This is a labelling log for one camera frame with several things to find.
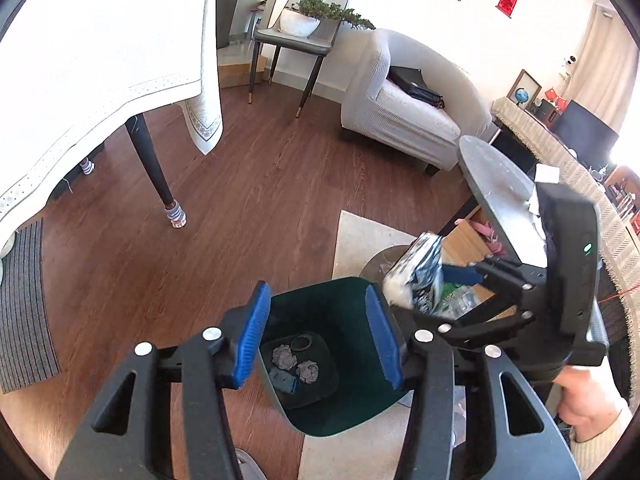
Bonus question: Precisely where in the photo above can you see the pink cloth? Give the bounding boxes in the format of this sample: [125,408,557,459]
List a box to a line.
[472,220,506,256]

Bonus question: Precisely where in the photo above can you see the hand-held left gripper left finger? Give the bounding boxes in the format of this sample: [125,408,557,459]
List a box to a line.
[55,281,272,480]

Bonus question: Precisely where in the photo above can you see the grey dining chair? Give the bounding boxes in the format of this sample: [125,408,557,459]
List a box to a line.
[247,0,350,119]

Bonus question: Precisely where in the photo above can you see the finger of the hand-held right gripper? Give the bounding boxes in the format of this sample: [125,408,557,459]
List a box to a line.
[397,287,538,352]
[441,255,547,291]

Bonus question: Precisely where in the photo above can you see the dark brown box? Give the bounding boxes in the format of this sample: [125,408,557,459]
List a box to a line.
[530,100,560,123]

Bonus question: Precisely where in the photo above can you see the grey armchair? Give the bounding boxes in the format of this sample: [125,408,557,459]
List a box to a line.
[340,28,493,177]

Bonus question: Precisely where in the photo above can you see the dark green trash bin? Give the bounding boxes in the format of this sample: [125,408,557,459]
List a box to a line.
[257,276,418,436]

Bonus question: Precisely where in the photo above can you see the green plastic bottle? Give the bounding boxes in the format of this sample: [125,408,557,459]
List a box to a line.
[435,282,483,320]

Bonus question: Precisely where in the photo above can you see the black white foil bag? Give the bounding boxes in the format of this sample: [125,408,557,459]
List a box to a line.
[382,232,446,318]

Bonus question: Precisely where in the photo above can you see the grey slipper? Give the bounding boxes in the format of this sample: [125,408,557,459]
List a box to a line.
[234,449,263,480]

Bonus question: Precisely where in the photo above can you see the pale patterned tablecloth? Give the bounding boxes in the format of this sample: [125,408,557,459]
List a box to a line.
[0,0,224,256]

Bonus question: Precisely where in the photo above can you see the black dining table leg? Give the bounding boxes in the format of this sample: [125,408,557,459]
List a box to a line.
[125,114,188,228]

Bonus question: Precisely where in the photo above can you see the person's right hand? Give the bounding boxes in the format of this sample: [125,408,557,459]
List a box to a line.
[555,366,626,442]

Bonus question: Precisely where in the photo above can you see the beige curtain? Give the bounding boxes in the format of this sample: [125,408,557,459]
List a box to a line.
[570,2,640,133]

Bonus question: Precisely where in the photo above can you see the round grey marble table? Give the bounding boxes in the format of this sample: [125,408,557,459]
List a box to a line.
[359,135,556,283]

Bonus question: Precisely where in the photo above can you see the white paper sheet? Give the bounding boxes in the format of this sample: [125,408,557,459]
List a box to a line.
[525,195,543,233]

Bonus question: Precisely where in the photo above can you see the potted green plant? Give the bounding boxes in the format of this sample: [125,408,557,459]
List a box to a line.
[279,0,376,38]

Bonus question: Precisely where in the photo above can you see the small red flags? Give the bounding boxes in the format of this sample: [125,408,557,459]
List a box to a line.
[544,87,571,111]

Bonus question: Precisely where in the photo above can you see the wooden picture frame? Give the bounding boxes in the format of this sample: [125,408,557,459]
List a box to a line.
[506,69,542,110]

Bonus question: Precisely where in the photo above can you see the person's right forearm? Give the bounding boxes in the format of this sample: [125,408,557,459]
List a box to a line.
[570,402,636,480]

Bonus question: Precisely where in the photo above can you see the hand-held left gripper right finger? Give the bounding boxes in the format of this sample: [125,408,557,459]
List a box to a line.
[365,284,583,480]

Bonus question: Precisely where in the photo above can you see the large white paper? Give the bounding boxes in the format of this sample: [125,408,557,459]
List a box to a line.
[271,345,297,370]

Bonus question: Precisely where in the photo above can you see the black monitor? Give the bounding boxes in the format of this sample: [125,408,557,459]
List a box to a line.
[554,100,620,168]

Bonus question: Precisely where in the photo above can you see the grey striped doormat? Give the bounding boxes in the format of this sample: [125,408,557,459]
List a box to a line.
[0,217,62,395]

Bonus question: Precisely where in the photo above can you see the wooden desk organiser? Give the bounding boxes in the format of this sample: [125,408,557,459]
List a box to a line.
[602,164,640,233]

